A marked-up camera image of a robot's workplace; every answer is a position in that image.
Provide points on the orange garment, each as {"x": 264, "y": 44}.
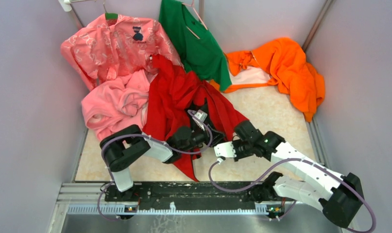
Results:
{"x": 281, "y": 63}

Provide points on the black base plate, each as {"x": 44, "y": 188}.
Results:
{"x": 192, "y": 196}

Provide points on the metal corner post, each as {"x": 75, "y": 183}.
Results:
{"x": 317, "y": 23}

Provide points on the white rail bracket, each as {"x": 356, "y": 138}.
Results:
{"x": 67, "y": 4}

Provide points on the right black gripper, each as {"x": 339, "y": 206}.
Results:
{"x": 238, "y": 155}

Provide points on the green shirt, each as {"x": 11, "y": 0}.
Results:
{"x": 198, "y": 49}

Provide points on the green clothes hanger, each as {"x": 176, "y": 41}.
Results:
{"x": 108, "y": 15}

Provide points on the aluminium frame rail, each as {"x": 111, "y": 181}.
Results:
{"x": 73, "y": 193}

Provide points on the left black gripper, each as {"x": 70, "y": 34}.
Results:
{"x": 211, "y": 136}

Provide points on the white toothed cable strip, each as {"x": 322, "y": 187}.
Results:
{"x": 124, "y": 210}

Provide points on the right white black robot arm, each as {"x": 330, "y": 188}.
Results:
{"x": 337, "y": 196}

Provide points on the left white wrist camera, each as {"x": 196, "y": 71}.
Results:
{"x": 200, "y": 116}

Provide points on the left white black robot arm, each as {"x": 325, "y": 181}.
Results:
{"x": 124, "y": 147}

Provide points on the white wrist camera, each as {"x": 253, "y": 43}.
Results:
{"x": 200, "y": 116}
{"x": 225, "y": 150}

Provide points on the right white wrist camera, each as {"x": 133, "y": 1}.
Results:
{"x": 225, "y": 150}

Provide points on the pink patterned bear jacket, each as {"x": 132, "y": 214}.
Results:
{"x": 108, "y": 48}

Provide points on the plain pink garment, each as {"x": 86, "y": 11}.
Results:
{"x": 117, "y": 104}

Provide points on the red jacket black lining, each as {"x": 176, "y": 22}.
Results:
{"x": 175, "y": 96}

